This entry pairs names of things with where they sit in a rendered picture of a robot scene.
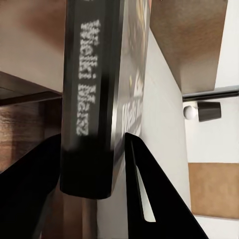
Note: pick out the bed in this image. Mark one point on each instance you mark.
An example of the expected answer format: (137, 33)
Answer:
(184, 44)

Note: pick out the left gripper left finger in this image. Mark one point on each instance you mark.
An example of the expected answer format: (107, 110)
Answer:
(27, 189)

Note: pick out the nightstand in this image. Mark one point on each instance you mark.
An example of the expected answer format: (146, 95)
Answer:
(32, 36)

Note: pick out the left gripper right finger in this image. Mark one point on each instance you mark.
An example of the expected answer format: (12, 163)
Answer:
(174, 220)

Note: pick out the sliding door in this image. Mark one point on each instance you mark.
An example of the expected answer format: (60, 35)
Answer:
(214, 189)

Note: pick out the hardback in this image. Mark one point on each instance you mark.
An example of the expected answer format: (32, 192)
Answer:
(105, 53)

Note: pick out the table lamp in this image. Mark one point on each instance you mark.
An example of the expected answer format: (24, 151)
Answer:
(206, 111)

